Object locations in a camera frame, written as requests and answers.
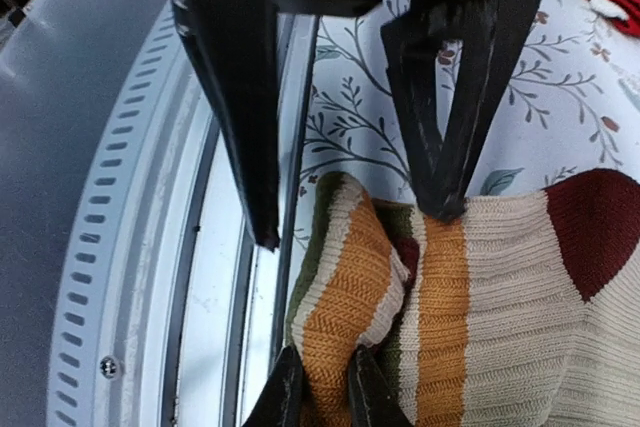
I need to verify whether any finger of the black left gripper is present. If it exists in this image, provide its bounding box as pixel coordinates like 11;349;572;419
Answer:
381;0;541;222

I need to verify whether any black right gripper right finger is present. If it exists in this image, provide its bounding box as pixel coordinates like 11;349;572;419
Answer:
347;346;412;427

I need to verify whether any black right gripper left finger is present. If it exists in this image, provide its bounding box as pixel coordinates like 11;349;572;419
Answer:
243;345;305;427

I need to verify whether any striped beige knitted sock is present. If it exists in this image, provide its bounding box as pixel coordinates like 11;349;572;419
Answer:
286;169;639;426

